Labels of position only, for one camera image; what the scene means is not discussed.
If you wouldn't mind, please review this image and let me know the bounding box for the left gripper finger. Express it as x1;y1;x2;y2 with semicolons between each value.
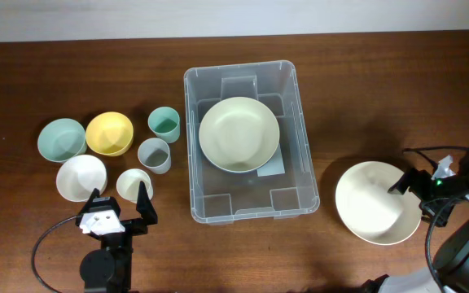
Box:
136;181;158;225
85;188;100;207

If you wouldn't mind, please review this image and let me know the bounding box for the white bowl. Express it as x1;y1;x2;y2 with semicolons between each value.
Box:
55;155;107;202

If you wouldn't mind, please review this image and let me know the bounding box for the grey cup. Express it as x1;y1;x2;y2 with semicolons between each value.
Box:
138;138;171;174

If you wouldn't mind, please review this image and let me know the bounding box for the yellow bowl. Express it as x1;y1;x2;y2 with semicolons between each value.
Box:
85;112;134;156

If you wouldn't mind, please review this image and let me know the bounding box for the mint green bowl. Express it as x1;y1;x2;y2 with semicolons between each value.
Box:
37;118;87;163

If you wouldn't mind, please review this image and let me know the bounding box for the teal green cup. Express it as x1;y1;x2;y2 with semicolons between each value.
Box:
147;107;180;143

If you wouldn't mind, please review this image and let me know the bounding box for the beige plate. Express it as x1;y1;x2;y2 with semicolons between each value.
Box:
199;97;281;173

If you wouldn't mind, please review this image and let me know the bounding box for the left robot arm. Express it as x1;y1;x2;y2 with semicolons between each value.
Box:
76;181;158;293

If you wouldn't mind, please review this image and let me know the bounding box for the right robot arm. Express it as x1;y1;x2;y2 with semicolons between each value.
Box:
357;146;469;293

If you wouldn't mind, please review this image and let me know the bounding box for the cream cup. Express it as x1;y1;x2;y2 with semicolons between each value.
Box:
116;168;154;203

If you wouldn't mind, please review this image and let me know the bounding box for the clear plastic storage bin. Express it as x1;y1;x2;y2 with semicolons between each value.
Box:
183;60;320;225

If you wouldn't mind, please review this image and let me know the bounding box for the white label in bin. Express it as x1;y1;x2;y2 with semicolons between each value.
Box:
257;145;285;177

